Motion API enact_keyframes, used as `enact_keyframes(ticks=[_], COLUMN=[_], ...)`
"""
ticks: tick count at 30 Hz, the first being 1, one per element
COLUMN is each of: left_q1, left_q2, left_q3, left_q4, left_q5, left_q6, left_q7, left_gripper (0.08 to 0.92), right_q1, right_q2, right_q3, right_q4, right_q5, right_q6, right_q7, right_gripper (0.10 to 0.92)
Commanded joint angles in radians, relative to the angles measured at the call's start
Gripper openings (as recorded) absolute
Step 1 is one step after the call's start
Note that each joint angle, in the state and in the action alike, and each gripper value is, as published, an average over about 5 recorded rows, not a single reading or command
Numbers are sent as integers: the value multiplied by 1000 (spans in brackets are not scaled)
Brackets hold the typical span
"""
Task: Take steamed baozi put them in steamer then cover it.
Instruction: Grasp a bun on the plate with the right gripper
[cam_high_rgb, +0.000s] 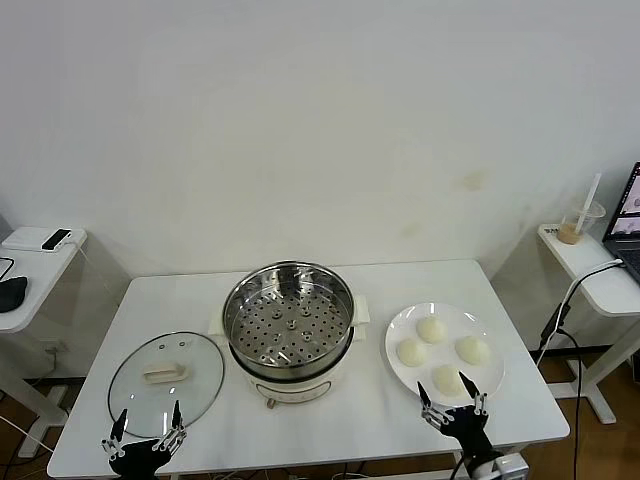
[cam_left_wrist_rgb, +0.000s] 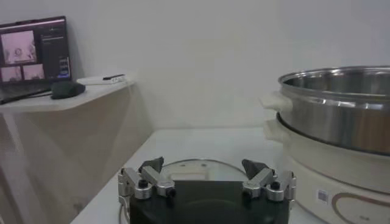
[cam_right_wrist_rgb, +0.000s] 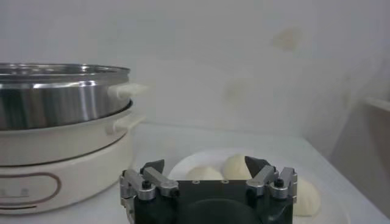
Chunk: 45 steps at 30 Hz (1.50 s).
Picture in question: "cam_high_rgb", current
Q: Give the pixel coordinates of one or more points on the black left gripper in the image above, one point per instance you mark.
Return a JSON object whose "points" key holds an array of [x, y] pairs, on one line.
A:
{"points": [[137, 455]]}

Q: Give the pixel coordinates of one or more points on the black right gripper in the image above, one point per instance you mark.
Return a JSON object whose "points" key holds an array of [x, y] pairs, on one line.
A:
{"points": [[470, 432]]}

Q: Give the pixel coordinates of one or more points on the white steamed baozi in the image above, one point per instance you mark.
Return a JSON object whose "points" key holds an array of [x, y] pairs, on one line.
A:
{"points": [[446, 381], [431, 330], [472, 349], [412, 352]]}

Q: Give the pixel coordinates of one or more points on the perforated stainless steel steamer basket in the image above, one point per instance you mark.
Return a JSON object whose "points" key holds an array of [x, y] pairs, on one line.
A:
{"points": [[287, 320]]}

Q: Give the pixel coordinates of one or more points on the round white plate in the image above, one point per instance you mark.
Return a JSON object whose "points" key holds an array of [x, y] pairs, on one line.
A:
{"points": [[465, 322]]}

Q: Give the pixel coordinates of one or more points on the cream electric cooker pot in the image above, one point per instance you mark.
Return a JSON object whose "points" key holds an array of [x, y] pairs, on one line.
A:
{"points": [[290, 390]]}

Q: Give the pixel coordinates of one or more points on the white side table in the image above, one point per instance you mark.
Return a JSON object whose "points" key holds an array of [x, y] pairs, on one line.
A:
{"points": [[45, 280], [590, 270]]}

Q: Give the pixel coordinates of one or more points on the black computer mouse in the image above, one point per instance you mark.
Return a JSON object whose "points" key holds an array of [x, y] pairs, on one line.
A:
{"points": [[12, 294]]}

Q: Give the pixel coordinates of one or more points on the clear plastic drink cup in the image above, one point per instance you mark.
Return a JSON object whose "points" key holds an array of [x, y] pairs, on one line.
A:
{"points": [[570, 232]]}

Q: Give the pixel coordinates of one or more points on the black smartphone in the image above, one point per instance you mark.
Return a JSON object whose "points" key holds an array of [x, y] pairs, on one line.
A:
{"points": [[56, 239]]}

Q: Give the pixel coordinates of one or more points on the white drinking straw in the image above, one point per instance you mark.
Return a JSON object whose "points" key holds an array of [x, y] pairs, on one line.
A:
{"points": [[593, 192]]}

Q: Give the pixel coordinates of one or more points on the black open laptop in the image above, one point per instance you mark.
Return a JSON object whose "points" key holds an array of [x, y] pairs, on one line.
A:
{"points": [[627, 210]]}

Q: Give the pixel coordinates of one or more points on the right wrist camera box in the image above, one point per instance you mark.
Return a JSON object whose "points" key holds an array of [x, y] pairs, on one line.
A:
{"points": [[512, 467]]}

